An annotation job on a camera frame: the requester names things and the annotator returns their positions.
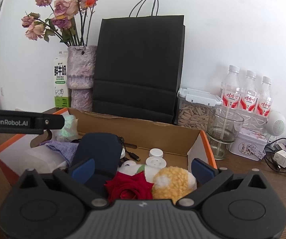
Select red label water bottle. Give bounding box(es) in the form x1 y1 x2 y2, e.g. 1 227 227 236
240 70 258 120
220 65 242 110
256 76 273 122

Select purple textured vase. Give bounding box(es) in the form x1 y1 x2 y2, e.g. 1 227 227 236
67 45 98 112

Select black paper bag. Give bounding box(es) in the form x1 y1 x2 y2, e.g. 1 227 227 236
92 0 186 125

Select tangled black cables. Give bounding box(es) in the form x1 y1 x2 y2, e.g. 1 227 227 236
264 138 286 173

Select translucent plastic box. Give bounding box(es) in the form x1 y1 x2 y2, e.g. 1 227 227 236
21 146 67 177

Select black multi-head charging cable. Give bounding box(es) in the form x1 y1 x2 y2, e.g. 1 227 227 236
119 136 141 162

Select white round speaker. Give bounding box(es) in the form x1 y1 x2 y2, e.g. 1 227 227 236
264 111 286 142

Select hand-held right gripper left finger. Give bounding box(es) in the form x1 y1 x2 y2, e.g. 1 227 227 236
18 158 110 208

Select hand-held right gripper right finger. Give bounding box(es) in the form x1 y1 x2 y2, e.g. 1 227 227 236
176 158 268 208

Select white round labelled container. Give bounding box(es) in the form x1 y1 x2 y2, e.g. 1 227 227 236
146 156 167 172

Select green plastic bag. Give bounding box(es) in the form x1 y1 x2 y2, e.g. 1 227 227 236
55 115 80 141

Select red rose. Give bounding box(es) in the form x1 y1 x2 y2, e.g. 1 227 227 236
104 166 154 203

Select red orange cardboard box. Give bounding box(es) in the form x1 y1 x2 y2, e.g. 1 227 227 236
0 108 218 187

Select navy bottle sleeve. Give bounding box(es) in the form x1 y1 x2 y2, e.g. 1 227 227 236
70 132 126 198

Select yellow white plush toy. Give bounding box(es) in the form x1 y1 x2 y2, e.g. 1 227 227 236
118 161 198 205

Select white floral tin box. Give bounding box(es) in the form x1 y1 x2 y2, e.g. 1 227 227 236
229 127 268 161

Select dried rose bouquet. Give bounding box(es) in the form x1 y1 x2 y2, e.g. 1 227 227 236
21 0 98 48

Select white bottle cap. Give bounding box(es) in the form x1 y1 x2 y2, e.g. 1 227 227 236
149 148 164 158

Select white green milk carton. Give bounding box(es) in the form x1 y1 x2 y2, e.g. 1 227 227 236
52 50 71 109

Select purple felt pouch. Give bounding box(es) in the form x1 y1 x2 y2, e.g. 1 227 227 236
41 140 80 165

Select white charger plug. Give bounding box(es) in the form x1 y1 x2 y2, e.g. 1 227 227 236
273 150 286 168

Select clear container of seeds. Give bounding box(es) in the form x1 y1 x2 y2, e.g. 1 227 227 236
176 88 223 131

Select clear glass cup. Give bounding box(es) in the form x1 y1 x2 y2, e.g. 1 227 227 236
206 108 245 160

